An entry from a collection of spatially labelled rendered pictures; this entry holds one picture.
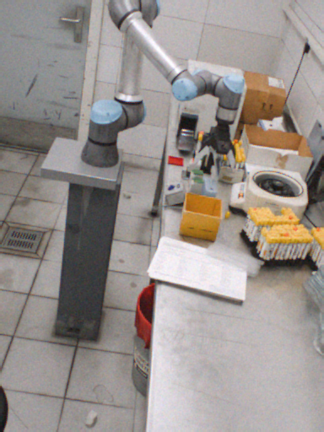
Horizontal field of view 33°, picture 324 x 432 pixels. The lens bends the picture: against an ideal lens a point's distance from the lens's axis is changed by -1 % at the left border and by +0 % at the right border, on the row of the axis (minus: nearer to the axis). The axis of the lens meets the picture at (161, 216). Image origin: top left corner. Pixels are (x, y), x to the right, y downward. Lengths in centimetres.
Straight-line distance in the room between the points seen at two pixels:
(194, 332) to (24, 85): 280
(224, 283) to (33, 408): 107
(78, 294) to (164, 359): 110
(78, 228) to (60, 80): 184
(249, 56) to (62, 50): 127
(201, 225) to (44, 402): 105
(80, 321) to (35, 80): 196
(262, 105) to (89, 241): 124
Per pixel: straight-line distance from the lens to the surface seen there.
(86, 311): 255
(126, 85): 216
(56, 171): 208
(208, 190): 200
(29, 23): 387
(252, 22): 382
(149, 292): 232
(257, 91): 295
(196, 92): 186
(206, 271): 174
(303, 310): 175
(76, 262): 238
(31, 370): 254
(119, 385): 252
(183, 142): 244
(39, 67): 394
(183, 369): 144
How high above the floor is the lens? 193
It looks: 32 degrees down
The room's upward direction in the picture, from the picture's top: 12 degrees clockwise
